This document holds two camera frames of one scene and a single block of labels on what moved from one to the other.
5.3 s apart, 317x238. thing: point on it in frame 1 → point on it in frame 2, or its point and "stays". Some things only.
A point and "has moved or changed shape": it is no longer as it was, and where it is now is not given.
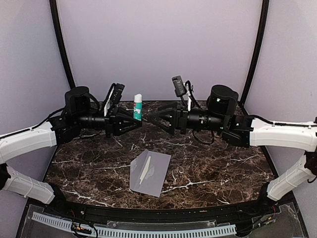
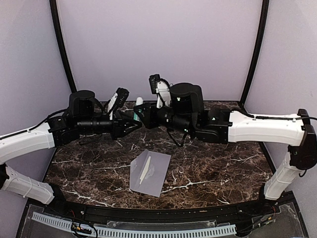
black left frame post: (54, 17) stays
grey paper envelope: (153, 179) stays
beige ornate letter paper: (145, 170) stays
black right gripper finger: (165, 120) → (143, 109)
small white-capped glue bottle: (138, 105) has moved or changed shape
